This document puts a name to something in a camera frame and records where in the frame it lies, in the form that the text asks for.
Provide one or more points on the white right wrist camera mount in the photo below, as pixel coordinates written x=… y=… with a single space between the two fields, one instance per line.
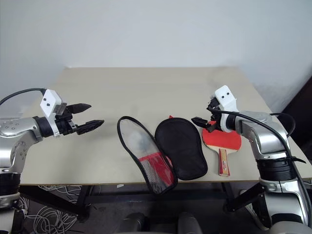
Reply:
x=226 y=97

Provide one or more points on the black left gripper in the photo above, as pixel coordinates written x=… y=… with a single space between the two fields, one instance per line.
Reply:
x=65 y=124

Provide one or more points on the red table tennis paddle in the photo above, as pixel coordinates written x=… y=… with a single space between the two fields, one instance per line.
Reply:
x=223 y=142

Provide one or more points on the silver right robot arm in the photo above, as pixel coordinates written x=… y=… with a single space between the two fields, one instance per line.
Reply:
x=265 y=131

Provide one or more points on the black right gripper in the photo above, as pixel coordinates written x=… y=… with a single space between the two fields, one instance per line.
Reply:
x=215 y=128

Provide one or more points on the black and clear paddle case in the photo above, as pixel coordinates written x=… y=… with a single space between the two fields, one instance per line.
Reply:
x=181 y=146

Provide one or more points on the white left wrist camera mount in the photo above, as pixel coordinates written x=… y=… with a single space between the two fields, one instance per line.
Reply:
x=50 y=100

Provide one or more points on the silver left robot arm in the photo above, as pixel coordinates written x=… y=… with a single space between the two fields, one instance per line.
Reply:
x=14 y=126

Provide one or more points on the dark rounded shape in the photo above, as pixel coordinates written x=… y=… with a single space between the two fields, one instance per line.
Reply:
x=190 y=223
x=134 y=223

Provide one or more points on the black metal table frame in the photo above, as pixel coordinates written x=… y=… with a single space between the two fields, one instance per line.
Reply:
x=80 y=195

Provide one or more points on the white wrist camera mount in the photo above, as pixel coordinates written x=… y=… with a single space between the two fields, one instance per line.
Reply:
x=226 y=97
x=50 y=100

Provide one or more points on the dark brown furniture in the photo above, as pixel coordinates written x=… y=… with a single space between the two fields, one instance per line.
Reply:
x=301 y=109

